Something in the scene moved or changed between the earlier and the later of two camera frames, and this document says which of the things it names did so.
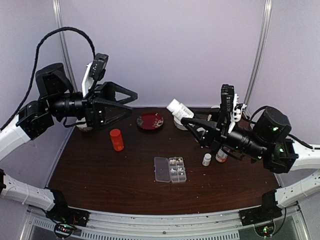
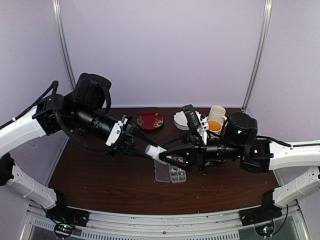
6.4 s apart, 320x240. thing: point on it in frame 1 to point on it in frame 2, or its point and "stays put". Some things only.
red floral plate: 150,120 stays put
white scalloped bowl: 178,123 stays put
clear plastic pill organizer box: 169,170 stays put
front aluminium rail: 109,225 stays put
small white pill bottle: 179,110 to 154,151
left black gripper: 94,108 to 125,127
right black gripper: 215,136 to 195,154
